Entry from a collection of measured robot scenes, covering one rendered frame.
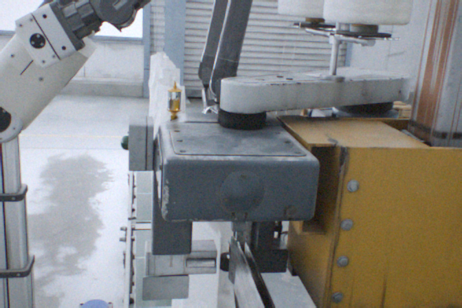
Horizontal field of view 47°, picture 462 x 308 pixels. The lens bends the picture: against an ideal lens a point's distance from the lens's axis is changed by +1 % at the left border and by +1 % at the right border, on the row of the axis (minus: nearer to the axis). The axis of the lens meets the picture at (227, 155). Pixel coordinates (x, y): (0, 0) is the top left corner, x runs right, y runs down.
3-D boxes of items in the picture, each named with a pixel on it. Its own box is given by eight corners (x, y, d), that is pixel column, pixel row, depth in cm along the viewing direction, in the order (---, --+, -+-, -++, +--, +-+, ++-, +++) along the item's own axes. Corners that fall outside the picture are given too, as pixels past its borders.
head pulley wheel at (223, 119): (214, 117, 101) (214, 104, 100) (259, 119, 102) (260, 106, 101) (221, 128, 92) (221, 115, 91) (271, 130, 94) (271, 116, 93)
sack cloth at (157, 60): (146, 130, 475) (147, 50, 455) (168, 131, 479) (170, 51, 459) (149, 145, 431) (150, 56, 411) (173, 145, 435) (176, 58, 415)
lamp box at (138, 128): (128, 159, 104) (128, 115, 101) (151, 159, 105) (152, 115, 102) (128, 171, 97) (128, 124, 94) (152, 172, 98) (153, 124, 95)
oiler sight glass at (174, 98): (167, 107, 101) (167, 89, 100) (180, 108, 101) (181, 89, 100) (168, 110, 98) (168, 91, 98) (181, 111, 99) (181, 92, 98)
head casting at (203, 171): (150, 240, 110) (152, 99, 101) (265, 238, 114) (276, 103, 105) (154, 325, 81) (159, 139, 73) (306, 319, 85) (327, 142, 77)
